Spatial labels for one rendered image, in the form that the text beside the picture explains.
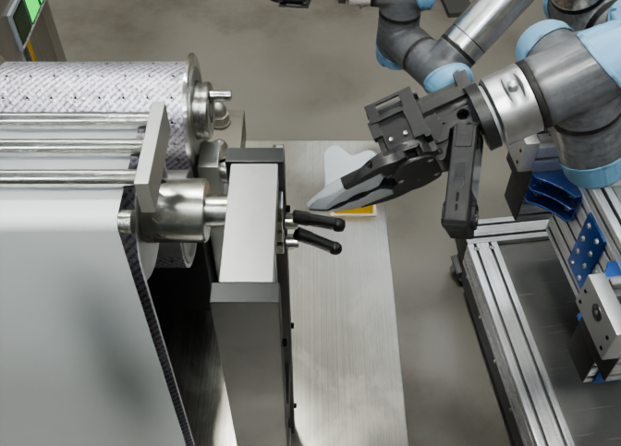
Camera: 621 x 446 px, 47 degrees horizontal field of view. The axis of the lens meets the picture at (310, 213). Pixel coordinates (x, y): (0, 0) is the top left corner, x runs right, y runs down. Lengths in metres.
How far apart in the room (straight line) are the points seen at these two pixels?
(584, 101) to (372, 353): 0.54
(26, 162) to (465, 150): 0.41
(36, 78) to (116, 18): 2.55
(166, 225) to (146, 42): 2.64
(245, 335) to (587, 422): 1.47
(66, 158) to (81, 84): 0.30
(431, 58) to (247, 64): 1.92
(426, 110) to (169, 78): 0.33
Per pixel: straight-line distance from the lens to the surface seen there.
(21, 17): 1.31
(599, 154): 0.82
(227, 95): 0.93
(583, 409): 1.96
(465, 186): 0.71
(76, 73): 0.94
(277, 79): 3.02
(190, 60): 0.92
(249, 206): 0.57
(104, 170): 0.59
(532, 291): 2.11
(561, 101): 0.74
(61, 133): 0.67
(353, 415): 1.07
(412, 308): 2.26
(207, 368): 1.11
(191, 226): 0.68
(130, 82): 0.92
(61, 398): 0.85
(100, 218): 0.59
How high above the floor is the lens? 1.86
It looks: 49 degrees down
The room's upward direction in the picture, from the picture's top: straight up
